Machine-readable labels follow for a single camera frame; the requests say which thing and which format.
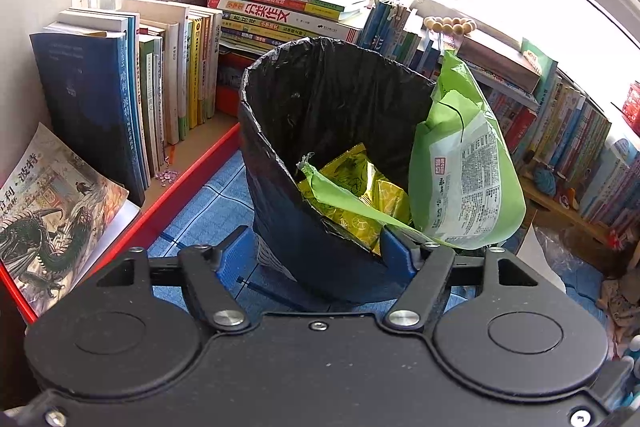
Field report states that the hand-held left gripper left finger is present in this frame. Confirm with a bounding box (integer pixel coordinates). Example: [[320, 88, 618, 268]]
[[95, 226, 252, 333]]

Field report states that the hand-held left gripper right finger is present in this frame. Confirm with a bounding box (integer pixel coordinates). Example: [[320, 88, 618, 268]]
[[380, 224, 539, 333]]

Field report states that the green snack bag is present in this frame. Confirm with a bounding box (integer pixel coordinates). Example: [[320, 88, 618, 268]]
[[297, 49, 527, 250]]

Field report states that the white paper sheet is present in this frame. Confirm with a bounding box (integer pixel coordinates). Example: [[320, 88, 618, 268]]
[[516, 227, 569, 294]]

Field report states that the bin with black liner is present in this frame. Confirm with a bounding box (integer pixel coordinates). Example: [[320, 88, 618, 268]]
[[237, 37, 443, 305]]

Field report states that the yellow snack packet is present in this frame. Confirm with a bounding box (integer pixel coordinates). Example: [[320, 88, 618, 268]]
[[300, 143, 383, 212], [320, 179, 413, 255]]

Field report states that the blue foam mat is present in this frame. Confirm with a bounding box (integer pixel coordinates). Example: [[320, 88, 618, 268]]
[[147, 152, 640, 343]]

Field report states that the red storage box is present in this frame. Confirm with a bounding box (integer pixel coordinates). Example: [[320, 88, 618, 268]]
[[216, 52, 257, 118]]

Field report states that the blue yarn ball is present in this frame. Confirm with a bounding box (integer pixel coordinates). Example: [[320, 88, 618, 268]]
[[532, 167, 559, 198]]

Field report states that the wooden drawer box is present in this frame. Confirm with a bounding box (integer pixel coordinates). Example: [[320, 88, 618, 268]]
[[520, 174, 626, 258]]

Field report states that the clear plastic bag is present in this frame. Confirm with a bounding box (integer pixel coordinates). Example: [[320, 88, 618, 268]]
[[532, 227, 607, 279]]

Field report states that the dragon cover book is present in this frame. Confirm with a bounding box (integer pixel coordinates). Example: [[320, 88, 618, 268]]
[[0, 123, 142, 323]]

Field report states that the row of upright paperback books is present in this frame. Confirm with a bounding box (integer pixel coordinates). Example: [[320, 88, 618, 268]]
[[30, 0, 223, 206]]

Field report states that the long row of children's books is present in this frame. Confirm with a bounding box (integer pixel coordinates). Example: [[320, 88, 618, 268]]
[[357, 0, 640, 229]]

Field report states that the brown flat box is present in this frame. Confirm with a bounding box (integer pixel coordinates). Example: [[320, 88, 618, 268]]
[[457, 29, 544, 95]]

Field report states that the beige cloth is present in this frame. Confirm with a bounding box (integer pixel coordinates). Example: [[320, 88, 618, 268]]
[[597, 274, 640, 344]]

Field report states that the stack of flat books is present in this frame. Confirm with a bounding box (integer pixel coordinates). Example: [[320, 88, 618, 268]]
[[207, 0, 366, 54]]

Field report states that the red shelf frame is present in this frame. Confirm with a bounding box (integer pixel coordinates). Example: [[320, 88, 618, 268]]
[[0, 122, 243, 325]]

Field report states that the wooden bead bracelet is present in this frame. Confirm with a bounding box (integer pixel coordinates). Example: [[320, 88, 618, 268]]
[[423, 15, 477, 36]]

